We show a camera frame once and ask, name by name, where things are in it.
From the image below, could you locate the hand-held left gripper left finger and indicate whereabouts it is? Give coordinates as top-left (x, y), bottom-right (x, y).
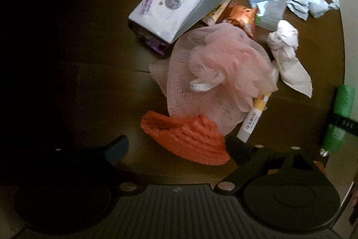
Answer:
top-left (53, 135), bottom-right (139, 195)

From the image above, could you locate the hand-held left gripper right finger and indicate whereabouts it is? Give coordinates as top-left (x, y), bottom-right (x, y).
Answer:
top-left (214, 136), bottom-right (326, 196)

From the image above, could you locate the yellow white stick sachet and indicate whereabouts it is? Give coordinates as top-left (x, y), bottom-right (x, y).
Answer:
top-left (236, 92), bottom-right (271, 143)

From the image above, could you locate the orange foam fruit net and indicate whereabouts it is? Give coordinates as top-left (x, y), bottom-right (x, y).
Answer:
top-left (140, 110), bottom-right (231, 166)

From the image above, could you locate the pink mesh bath sponge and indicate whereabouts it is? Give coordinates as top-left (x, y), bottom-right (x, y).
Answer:
top-left (149, 23), bottom-right (280, 136)

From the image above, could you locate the crumpled white tissue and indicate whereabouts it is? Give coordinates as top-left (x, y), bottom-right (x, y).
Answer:
top-left (266, 20), bottom-right (313, 100)

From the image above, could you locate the green bag roll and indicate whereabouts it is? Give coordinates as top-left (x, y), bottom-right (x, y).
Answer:
top-left (320, 85), bottom-right (356, 157)

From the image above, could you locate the orange foil wrapper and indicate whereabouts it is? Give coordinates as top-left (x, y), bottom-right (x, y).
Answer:
top-left (224, 2), bottom-right (259, 38)

